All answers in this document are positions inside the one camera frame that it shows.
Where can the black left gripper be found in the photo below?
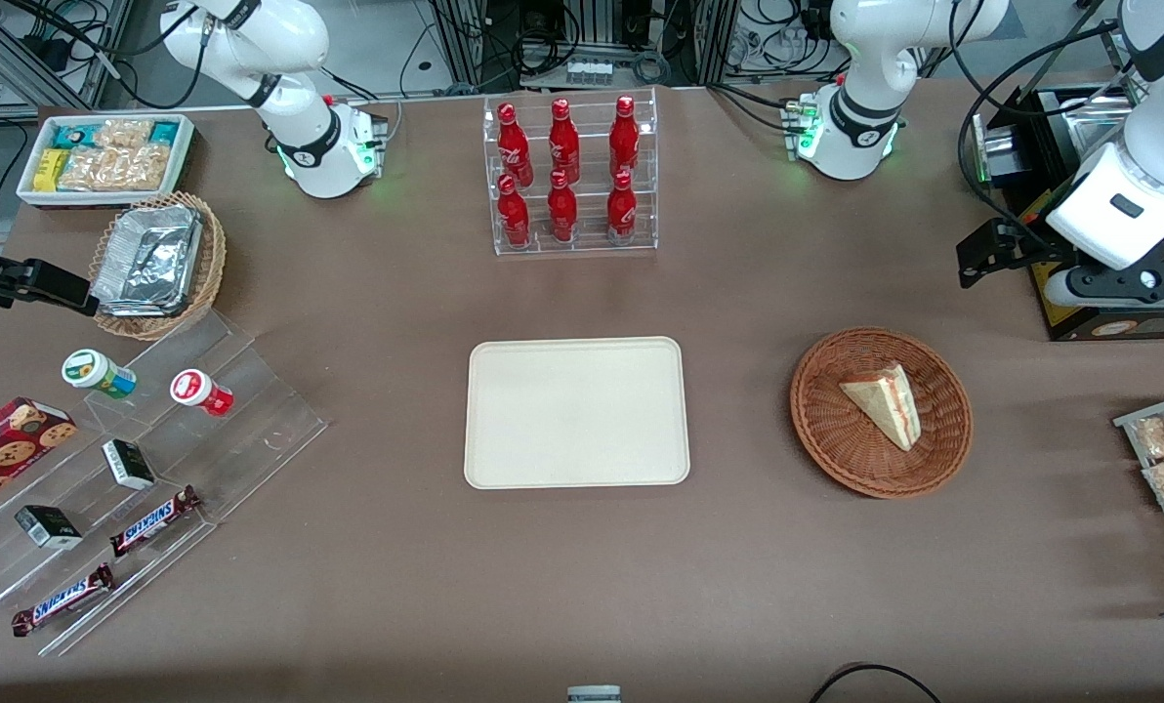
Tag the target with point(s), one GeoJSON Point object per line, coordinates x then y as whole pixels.
{"type": "Point", "coordinates": [1031, 248]}

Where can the triangular sandwich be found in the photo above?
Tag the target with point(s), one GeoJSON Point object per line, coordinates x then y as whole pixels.
{"type": "Point", "coordinates": [885, 402]}

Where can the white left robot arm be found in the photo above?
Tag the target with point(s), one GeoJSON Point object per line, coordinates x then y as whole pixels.
{"type": "Point", "coordinates": [855, 117]}

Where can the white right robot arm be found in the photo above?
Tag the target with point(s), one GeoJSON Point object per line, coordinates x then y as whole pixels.
{"type": "Point", "coordinates": [309, 146]}

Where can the light wicker basket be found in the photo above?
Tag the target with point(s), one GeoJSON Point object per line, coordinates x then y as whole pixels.
{"type": "Point", "coordinates": [213, 259]}

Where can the brown wicker basket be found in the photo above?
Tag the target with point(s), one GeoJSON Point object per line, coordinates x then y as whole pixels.
{"type": "Point", "coordinates": [836, 444]}

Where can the cream plastic tray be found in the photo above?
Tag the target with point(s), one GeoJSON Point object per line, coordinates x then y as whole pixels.
{"type": "Point", "coordinates": [576, 412]}

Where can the green lid snack can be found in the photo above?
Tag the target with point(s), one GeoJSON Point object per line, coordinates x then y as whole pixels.
{"type": "Point", "coordinates": [94, 371]}

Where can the silver foil container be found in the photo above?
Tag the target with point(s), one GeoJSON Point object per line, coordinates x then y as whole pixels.
{"type": "Point", "coordinates": [147, 259]}

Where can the black food warmer appliance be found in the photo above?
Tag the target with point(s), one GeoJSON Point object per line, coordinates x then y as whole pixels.
{"type": "Point", "coordinates": [1080, 324]}

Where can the yellow snack packet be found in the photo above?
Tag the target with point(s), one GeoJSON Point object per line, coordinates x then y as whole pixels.
{"type": "Point", "coordinates": [50, 170]}

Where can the large clear cracker bag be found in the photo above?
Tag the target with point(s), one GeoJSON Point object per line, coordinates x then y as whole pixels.
{"type": "Point", "coordinates": [118, 168]}

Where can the teal snack packet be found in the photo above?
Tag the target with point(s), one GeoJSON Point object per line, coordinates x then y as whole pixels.
{"type": "Point", "coordinates": [165, 133]}
{"type": "Point", "coordinates": [74, 136]}

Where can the small clear cracker bag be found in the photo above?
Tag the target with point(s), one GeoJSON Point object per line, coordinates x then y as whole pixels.
{"type": "Point", "coordinates": [123, 134]}

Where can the red cookie box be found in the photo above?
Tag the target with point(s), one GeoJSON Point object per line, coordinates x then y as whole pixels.
{"type": "Point", "coordinates": [11, 449]}

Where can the steel warmer pan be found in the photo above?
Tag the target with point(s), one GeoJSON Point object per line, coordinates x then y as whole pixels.
{"type": "Point", "coordinates": [1095, 122]}

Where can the red lid snack can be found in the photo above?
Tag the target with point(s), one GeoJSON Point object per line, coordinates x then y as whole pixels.
{"type": "Point", "coordinates": [199, 391]}

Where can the white plastic snack bin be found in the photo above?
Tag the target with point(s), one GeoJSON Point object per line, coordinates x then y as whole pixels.
{"type": "Point", "coordinates": [187, 156]}

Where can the small black box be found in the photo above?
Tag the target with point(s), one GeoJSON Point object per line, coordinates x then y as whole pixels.
{"type": "Point", "coordinates": [48, 527]}
{"type": "Point", "coordinates": [129, 465]}

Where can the clear acrylic stepped stand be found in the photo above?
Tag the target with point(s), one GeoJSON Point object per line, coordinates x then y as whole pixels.
{"type": "Point", "coordinates": [250, 391]}

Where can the Snickers chocolate bar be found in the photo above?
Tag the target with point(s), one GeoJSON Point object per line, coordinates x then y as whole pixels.
{"type": "Point", "coordinates": [152, 522]}
{"type": "Point", "coordinates": [62, 599]}

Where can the red cola bottle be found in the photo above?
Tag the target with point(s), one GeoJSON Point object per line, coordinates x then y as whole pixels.
{"type": "Point", "coordinates": [514, 217]}
{"type": "Point", "coordinates": [515, 146]}
{"type": "Point", "coordinates": [621, 212]}
{"type": "Point", "coordinates": [624, 142]}
{"type": "Point", "coordinates": [563, 144]}
{"type": "Point", "coordinates": [562, 213]}

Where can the clear acrylic bottle rack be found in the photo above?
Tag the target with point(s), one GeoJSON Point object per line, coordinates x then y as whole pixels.
{"type": "Point", "coordinates": [587, 246]}

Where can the white power strip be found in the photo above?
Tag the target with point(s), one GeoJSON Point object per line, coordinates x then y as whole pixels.
{"type": "Point", "coordinates": [589, 71]}

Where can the aluminium equipment rack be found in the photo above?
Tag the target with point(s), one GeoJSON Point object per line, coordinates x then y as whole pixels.
{"type": "Point", "coordinates": [582, 29]}

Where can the grey device edge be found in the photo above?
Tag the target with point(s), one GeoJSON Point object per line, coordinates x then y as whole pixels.
{"type": "Point", "coordinates": [594, 694]}

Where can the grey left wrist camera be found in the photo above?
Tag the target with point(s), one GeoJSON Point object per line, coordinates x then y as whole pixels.
{"type": "Point", "coordinates": [1065, 293]}

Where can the aluminium frame cart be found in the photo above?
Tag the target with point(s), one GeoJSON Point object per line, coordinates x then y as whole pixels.
{"type": "Point", "coordinates": [55, 49]}

